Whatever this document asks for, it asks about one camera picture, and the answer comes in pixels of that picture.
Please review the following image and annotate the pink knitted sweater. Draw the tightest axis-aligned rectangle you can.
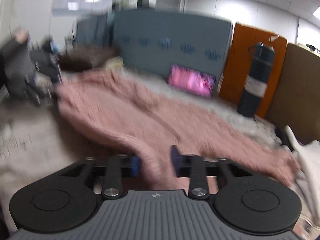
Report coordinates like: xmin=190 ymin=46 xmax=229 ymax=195
xmin=54 ymin=69 xmax=300 ymax=193

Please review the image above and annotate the brown furry cloth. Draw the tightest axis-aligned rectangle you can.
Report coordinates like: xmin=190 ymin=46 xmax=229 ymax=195
xmin=59 ymin=47 xmax=120 ymax=73

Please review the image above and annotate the orange wooden board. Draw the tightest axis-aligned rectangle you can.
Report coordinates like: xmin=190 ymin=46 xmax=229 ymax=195
xmin=219 ymin=22 xmax=288 ymax=118

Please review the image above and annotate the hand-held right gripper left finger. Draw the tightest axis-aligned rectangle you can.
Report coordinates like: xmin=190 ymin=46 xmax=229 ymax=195
xmin=61 ymin=154 xmax=139 ymax=200

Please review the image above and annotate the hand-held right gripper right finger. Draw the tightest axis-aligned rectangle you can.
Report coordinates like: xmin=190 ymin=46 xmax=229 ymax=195
xmin=170 ymin=145 xmax=253 ymax=200

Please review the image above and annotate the dark blue water bottle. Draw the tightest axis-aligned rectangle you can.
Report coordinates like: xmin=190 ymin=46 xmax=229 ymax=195
xmin=236 ymin=42 xmax=276 ymax=118

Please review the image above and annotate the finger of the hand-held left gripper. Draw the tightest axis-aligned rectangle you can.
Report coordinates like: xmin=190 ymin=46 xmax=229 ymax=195
xmin=47 ymin=62 xmax=63 ymax=85

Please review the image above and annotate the white cloth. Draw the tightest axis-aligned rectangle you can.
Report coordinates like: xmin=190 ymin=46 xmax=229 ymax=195
xmin=282 ymin=125 xmax=320 ymax=240

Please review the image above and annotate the smartphone with pink screen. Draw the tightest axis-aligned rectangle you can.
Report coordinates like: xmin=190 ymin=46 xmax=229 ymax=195
xmin=167 ymin=64 xmax=217 ymax=98

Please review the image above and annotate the brown cardboard panel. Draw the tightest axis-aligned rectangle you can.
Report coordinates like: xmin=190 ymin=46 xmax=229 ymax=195
xmin=265 ymin=42 xmax=320 ymax=145

